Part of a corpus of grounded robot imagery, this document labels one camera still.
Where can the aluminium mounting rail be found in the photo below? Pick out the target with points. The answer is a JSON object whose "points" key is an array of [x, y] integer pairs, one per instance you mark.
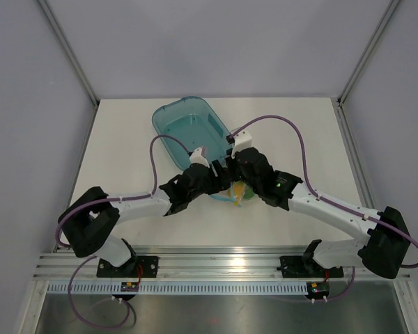
{"points": [[251, 263]]}

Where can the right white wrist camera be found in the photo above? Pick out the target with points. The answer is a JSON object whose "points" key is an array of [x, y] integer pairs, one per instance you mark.
{"points": [[240, 141]]}

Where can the white slotted cable duct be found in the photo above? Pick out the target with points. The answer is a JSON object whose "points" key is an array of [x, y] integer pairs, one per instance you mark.
{"points": [[179, 288]]}

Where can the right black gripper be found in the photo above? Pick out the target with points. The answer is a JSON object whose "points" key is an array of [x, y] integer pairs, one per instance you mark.
{"points": [[235, 161]]}

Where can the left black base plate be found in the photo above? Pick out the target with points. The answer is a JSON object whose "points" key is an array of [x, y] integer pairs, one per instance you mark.
{"points": [[144, 266]]}

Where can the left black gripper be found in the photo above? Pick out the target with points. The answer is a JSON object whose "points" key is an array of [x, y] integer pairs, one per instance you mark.
{"points": [[221, 181]]}

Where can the right aluminium frame post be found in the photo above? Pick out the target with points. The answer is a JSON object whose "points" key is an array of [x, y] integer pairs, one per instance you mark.
{"points": [[370, 48]]}

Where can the teal transparent plastic bin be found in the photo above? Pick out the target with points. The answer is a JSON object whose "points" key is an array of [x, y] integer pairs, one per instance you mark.
{"points": [[193, 122]]}

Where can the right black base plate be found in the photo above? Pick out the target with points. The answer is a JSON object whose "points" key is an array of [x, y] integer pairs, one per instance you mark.
{"points": [[293, 266]]}

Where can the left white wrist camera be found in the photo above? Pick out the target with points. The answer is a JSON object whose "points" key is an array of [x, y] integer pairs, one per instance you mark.
{"points": [[198, 156]]}

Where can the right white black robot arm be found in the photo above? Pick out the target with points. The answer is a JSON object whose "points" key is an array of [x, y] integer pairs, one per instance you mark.
{"points": [[378, 240]]}

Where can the left aluminium frame post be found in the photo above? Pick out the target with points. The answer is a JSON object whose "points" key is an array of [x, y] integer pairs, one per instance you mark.
{"points": [[54, 24]]}

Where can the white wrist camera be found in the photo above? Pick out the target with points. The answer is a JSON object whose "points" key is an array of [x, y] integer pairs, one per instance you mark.
{"points": [[198, 156], [240, 141]]}

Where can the clear zip top bag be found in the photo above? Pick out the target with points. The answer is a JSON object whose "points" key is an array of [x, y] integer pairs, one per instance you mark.
{"points": [[237, 193]]}

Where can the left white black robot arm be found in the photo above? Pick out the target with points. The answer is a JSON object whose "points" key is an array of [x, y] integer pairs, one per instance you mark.
{"points": [[89, 222]]}

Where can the aluminium frame post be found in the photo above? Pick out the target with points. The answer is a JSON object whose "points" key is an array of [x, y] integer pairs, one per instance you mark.
{"points": [[370, 48], [54, 24]]}

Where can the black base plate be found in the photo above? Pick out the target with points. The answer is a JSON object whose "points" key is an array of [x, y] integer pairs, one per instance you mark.
{"points": [[293, 266], [144, 266]]}

